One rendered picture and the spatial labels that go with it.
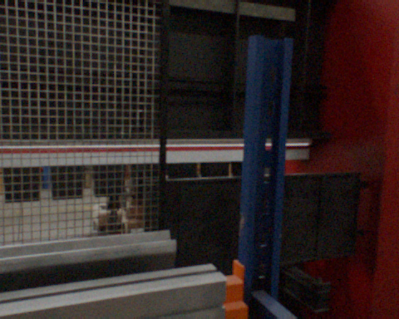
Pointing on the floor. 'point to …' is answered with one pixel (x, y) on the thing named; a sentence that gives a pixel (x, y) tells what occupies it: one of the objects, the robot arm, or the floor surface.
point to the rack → (256, 307)
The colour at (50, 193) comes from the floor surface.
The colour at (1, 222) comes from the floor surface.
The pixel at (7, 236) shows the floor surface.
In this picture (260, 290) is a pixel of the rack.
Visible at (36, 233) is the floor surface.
